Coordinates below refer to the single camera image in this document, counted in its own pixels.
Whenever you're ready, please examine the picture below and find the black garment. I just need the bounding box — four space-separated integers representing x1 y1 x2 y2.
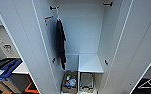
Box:
54 18 68 71

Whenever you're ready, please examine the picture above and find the white wardrobe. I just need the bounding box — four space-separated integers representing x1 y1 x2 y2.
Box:
31 0 134 94

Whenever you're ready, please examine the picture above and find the black door hinge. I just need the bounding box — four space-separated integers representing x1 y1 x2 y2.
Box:
103 58 110 66
51 57 57 65

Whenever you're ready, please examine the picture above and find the white hanger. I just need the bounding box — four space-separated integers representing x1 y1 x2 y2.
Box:
55 7 63 24

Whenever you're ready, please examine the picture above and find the brown basket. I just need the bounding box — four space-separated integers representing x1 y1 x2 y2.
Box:
61 69 79 94

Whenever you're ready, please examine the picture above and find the orange white warning label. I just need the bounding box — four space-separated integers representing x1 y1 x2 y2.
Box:
43 15 55 21

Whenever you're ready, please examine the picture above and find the orange stand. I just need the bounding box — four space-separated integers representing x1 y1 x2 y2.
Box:
23 82 40 94

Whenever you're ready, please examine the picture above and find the white wall sticker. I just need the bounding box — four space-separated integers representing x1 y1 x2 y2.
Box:
2 43 13 56

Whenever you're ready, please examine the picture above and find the grey chair white frame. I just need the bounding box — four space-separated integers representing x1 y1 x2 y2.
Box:
137 73 151 93

